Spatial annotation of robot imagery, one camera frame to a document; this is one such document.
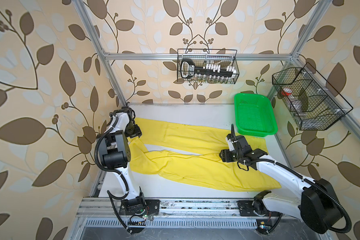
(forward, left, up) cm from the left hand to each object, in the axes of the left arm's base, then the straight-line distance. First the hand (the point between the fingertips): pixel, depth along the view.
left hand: (134, 136), depth 93 cm
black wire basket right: (+4, -96, +28) cm, 100 cm away
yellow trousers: (-7, -36, -7) cm, 37 cm away
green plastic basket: (+26, -84, -6) cm, 88 cm away
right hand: (-11, -56, -1) cm, 57 cm away
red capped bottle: (+15, -87, +26) cm, 92 cm away
